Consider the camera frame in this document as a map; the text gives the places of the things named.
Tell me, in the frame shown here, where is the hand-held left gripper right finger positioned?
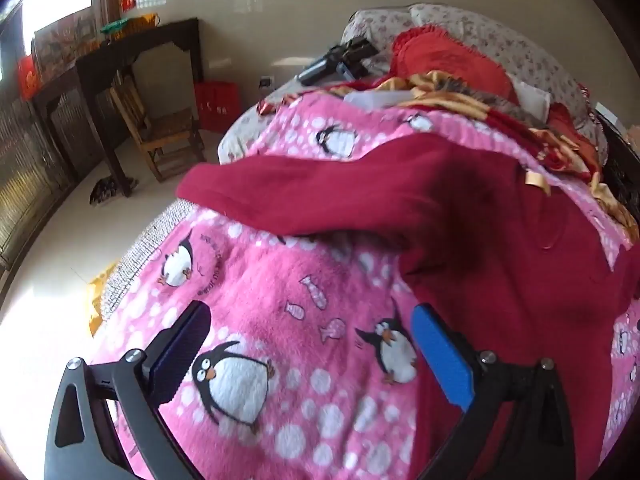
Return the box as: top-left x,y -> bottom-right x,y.
411,302 -> 578,480

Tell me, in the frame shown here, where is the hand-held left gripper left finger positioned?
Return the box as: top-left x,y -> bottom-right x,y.
44,300 -> 212,480

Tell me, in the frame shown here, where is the dark red sweater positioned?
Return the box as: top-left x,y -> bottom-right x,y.
176,131 -> 640,480

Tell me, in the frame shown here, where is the yellow cloth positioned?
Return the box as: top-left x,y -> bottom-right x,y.
86,260 -> 121,338

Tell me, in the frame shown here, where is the woven bed mat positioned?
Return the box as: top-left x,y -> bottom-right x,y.
99,197 -> 201,318

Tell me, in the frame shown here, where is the pink penguin blanket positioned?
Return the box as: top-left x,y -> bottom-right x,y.
90,91 -> 640,480

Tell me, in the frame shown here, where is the dark cloth on floor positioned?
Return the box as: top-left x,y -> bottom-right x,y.
89,176 -> 138,206

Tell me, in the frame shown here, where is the wooden chair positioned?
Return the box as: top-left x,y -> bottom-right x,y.
109,74 -> 207,183

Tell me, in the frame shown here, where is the floral bed sheet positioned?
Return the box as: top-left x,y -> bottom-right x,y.
217,77 -> 321,163

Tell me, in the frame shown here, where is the red cardboard box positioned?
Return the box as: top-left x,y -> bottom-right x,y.
194,80 -> 242,132

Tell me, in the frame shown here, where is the gold and red quilt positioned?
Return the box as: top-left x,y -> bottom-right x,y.
257,71 -> 640,246

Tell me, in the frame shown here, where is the dark bed headboard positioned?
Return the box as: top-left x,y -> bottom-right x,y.
595,105 -> 640,211

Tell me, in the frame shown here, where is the white plastic sheet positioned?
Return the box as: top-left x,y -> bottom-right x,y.
343,89 -> 416,111

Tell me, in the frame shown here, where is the white pillow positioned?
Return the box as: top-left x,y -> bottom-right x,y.
512,79 -> 553,118

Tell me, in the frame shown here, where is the dark wooden table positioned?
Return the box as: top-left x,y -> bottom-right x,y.
31,17 -> 203,198

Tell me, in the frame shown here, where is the red fringed cushion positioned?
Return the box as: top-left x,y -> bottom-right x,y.
390,25 -> 517,103

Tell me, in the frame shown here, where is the red gift box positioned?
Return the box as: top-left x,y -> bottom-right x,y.
18,55 -> 41,101

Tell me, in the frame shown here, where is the black handheld device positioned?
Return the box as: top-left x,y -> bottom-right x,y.
297,36 -> 379,86

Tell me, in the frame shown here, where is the framed picture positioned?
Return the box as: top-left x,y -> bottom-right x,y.
31,7 -> 99,73

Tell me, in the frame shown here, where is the floral pillow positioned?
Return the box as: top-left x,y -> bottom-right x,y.
341,3 -> 601,121

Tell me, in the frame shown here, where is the yellow bag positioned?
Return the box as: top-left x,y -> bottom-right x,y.
122,12 -> 162,35

